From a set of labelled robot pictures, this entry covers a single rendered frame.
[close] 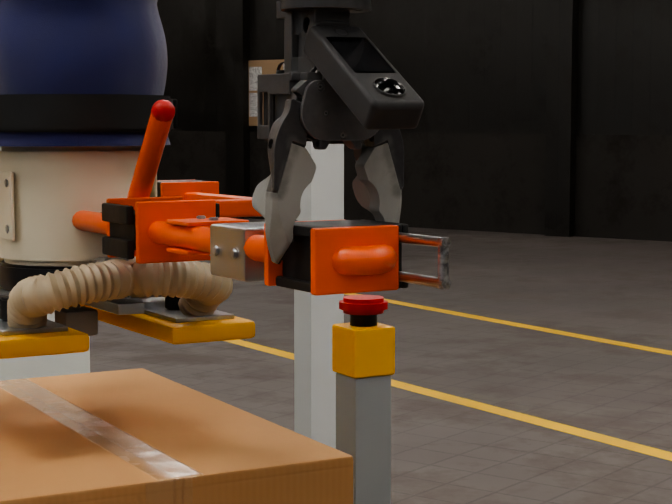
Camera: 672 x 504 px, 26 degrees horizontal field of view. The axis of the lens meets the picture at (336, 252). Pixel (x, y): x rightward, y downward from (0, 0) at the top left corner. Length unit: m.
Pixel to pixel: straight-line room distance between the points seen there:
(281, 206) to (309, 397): 3.54
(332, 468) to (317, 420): 3.14
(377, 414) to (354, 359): 0.09
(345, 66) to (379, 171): 0.10
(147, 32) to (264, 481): 0.50
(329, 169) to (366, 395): 2.55
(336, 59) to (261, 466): 0.52
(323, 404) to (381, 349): 2.59
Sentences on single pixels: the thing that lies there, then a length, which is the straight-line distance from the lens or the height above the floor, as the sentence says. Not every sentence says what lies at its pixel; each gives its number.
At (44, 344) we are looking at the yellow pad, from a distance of 1.50.
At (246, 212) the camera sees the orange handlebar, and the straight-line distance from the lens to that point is 1.80.
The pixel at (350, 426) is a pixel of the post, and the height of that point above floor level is 0.86.
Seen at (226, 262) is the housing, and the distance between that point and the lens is 1.24.
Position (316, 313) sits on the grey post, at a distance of 4.59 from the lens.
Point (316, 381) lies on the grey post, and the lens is 4.62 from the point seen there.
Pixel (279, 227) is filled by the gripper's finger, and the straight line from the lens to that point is 1.11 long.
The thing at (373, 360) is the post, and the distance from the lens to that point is 2.06.
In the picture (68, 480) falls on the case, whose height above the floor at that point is 0.95.
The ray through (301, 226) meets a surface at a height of 1.21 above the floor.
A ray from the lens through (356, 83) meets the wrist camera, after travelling 1.07.
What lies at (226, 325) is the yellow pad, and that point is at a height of 1.07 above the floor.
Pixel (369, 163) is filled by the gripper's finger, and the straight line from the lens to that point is 1.14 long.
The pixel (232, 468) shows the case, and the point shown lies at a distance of 1.47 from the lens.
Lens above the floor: 1.30
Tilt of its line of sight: 5 degrees down
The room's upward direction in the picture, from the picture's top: straight up
